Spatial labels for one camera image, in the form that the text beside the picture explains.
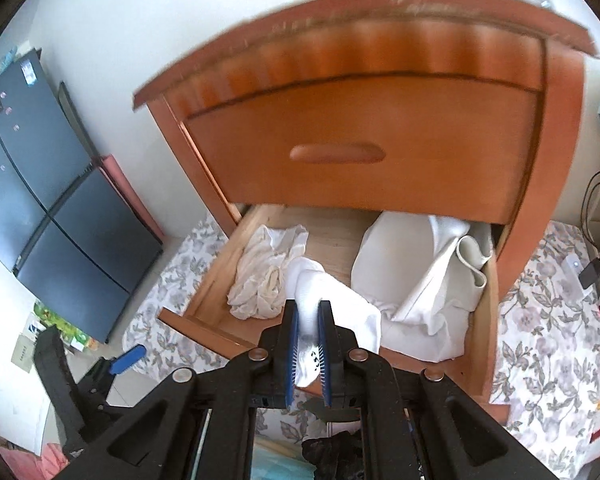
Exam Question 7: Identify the dark blue refrigerator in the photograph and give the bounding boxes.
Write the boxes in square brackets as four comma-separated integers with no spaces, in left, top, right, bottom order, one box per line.
[0,47,163,343]

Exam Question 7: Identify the cream garment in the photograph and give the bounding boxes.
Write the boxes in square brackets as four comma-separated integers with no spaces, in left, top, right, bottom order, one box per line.
[351,211,493,363]

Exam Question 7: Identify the pink cloth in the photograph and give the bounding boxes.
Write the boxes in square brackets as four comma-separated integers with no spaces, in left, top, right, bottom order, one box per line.
[0,442,68,480]

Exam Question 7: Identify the pink board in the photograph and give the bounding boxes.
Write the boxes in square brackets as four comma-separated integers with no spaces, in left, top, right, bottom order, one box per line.
[100,155,166,241]

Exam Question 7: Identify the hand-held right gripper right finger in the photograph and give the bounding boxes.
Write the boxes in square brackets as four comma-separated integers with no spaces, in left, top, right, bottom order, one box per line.
[317,300,551,480]

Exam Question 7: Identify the floral bedsheet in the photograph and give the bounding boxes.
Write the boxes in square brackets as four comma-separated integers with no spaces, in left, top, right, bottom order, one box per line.
[122,210,600,480]

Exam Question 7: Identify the closed wooden drawer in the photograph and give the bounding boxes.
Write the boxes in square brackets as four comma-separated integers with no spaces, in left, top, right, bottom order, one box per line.
[182,72,546,226]

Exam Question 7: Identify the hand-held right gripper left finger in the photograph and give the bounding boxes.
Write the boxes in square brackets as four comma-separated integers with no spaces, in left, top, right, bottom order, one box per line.
[40,300,301,480]

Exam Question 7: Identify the wooden nightstand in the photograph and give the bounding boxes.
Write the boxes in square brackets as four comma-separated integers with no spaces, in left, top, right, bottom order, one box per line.
[132,0,600,306]

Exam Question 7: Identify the white card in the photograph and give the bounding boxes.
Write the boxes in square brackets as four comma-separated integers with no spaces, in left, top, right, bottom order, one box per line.
[12,322,43,373]

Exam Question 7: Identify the wooden drawer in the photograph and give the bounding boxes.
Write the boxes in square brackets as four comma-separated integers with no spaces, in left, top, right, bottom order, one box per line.
[157,202,511,428]
[182,72,546,226]

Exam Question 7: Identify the black charger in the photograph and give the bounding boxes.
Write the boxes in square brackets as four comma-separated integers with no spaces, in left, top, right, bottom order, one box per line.
[577,258,600,288]

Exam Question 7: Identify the white underwear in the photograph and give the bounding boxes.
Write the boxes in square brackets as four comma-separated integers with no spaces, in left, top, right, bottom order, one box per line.
[226,224,311,321]

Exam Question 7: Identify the blue yellow plaid pillow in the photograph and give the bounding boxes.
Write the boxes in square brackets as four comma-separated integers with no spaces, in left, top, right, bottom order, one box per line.
[252,440,316,480]

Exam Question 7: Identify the white power strip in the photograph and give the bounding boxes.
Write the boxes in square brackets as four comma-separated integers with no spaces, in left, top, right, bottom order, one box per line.
[562,255,588,301]

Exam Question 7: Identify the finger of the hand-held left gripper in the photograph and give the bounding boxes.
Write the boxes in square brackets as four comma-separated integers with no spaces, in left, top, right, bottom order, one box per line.
[107,344,147,375]

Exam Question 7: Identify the white sock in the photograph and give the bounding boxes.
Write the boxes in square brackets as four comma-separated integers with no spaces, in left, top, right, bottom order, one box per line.
[285,256,383,388]

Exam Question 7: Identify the green printed box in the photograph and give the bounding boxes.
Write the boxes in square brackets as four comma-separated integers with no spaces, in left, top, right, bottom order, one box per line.
[34,301,101,352]

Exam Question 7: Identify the black lace underwear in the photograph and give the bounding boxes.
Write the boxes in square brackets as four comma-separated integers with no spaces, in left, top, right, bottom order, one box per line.
[301,432,368,480]

